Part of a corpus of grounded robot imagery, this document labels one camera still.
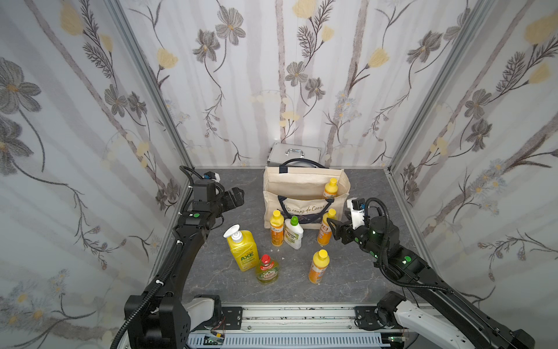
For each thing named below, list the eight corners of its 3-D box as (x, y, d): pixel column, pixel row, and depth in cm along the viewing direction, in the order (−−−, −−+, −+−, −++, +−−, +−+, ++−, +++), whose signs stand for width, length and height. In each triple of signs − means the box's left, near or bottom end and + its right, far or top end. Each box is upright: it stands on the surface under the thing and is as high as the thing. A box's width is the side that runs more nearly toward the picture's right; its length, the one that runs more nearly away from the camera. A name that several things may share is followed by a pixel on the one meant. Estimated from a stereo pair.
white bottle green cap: (283, 241, 95) (283, 220, 80) (289, 235, 97) (290, 212, 83) (297, 252, 92) (300, 231, 77) (302, 245, 94) (306, 223, 79)
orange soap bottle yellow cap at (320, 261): (308, 283, 84) (316, 261, 66) (308, 273, 86) (314, 249, 68) (321, 283, 84) (331, 261, 66) (319, 273, 86) (330, 249, 68)
